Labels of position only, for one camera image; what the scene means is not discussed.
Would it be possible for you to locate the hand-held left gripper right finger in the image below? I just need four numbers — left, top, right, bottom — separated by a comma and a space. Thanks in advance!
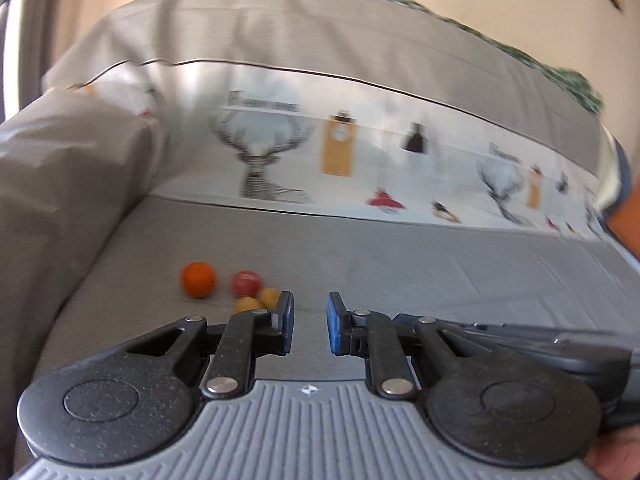
326, 291, 486, 401

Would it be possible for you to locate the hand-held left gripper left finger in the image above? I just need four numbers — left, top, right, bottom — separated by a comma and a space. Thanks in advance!
125, 290, 296, 401

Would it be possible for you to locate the grey pillow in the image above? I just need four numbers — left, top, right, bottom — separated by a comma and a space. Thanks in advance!
0, 87, 162, 461

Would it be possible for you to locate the person's right hand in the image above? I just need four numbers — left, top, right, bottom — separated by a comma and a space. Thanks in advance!
585, 427, 640, 480

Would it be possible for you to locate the white cloth with blue trim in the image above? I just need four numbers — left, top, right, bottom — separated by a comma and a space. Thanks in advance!
595, 125, 640, 261

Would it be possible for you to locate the red cherry tomato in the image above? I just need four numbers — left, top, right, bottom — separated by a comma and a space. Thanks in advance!
230, 270, 263, 297

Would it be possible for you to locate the small orange tangerine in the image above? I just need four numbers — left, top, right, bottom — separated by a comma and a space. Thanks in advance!
180, 261, 218, 299

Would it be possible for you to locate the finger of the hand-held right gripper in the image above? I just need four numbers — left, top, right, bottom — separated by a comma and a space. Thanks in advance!
442, 321, 616, 348

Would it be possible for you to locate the grey bed sheet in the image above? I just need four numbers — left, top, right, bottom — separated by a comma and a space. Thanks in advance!
15, 195, 640, 461

